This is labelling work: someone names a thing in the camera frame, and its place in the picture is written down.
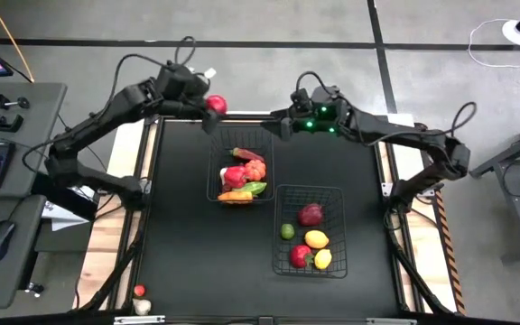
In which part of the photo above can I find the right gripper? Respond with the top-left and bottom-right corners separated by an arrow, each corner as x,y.
262,88 -> 354,141

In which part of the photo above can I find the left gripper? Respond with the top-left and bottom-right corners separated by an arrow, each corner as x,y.
151,83 -> 219,135

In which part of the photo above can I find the red apple with green leaf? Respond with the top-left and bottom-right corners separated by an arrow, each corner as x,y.
205,94 -> 229,116
289,244 -> 315,270

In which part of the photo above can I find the red chili pepper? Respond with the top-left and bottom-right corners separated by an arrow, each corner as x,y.
229,146 -> 265,165

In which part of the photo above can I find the small orange pumpkin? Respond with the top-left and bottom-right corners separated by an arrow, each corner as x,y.
244,159 -> 267,182

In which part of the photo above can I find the green elongated vegetable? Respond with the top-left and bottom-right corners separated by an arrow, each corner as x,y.
232,181 -> 268,197

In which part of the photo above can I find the orange carrot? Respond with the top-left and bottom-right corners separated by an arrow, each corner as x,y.
216,190 -> 255,204

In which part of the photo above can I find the dark red round fruit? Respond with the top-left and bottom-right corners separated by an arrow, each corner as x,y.
297,202 -> 326,228

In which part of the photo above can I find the yellow lemon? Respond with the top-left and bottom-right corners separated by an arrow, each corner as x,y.
303,229 -> 330,250
313,248 -> 333,271

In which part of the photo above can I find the grey desk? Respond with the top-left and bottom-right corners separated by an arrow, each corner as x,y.
0,81 -> 69,200

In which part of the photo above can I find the white paper sheet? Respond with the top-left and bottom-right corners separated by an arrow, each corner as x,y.
42,200 -> 90,233

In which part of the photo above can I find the orange black hazard strip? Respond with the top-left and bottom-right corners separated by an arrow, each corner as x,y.
415,121 -> 468,316

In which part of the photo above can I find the small black knob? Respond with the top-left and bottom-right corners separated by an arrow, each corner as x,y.
24,281 -> 45,298

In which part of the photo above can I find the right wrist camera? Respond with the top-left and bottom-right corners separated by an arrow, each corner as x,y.
290,87 -> 311,112

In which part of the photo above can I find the black wire basket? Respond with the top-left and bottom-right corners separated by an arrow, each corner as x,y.
205,124 -> 275,205
271,183 -> 348,280

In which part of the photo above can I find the white floor cable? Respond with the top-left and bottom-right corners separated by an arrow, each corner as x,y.
467,17 -> 520,70

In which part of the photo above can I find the black table frame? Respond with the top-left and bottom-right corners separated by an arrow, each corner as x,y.
106,109 -> 459,325

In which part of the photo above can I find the silver metal bracket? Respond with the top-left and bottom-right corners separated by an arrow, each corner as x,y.
113,315 -> 167,325
366,317 -> 418,325

